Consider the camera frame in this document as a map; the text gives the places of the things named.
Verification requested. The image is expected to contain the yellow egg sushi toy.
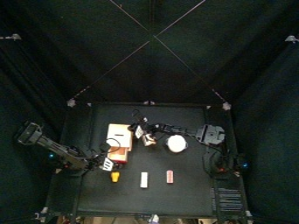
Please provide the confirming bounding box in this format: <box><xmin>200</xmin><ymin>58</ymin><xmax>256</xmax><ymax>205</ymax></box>
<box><xmin>109</xmin><ymin>171</ymin><xmax>121</xmax><ymax>184</ymax></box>

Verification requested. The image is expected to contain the white rice sushi toy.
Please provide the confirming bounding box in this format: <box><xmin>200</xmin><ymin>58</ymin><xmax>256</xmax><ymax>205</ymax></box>
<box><xmin>138</xmin><ymin>171</ymin><xmax>149</xmax><ymax>189</ymax></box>

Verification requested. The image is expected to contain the salmon sushi toy pink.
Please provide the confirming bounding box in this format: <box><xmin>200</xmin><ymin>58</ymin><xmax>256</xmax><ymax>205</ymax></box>
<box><xmin>165</xmin><ymin>170</ymin><xmax>175</xmax><ymax>185</ymax></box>

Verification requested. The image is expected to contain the white round bowl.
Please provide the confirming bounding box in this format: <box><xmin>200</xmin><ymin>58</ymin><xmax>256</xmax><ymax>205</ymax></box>
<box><xmin>165</xmin><ymin>134</ymin><xmax>188</xmax><ymax>154</ymax></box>

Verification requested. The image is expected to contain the white text label sticker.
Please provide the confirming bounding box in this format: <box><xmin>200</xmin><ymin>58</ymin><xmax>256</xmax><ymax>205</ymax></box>
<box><xmin>215</xmin><ymin>187</ymin><xmax>244</xmax><ymax>214</ymax></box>

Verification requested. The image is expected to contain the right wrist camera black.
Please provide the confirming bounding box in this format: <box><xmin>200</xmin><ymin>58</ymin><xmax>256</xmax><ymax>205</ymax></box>
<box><xmin>126</xmin><ymin>122</ymin><xmax>141</xmax><ymax>132</ymax></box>

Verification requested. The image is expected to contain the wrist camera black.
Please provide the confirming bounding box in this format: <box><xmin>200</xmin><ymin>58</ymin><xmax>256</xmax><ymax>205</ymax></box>
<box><xmin>98</xmin><ymin>142</ymin><xmax>112</xmax><ymax>153</ymax></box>
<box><xmin>126</xmin><ymin>122</ymin><xmax>141</xmax><ymax>132</ymax></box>

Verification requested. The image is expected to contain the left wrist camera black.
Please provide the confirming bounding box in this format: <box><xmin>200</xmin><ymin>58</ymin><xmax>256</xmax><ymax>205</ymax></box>
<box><xmin>98</xmin><ymin>142</ymin><xmax>112</xmax><ymax>153</ymax></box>

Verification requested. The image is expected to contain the black looped camera cable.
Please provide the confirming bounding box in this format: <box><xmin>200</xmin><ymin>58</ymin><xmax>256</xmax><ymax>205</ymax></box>
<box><xmin>130</xmin><ymin>108</ymin><xmax>149</xmax><ymax>124</ymax></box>
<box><xmin>105</xmin><ymin>137</ymin><xmax>122</xmax><ymax>155</ymax></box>

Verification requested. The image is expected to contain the thin diagonal cord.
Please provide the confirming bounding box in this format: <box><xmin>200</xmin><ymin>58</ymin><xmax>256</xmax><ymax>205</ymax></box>
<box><xmin>106</xmin><ymin>0</ymin><xmax>228</xmax><ymax>102</ymax></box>
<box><xmin>72</xmin><ymin>0</ymin><xmax>208</xmax><ymax>100</ymax></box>

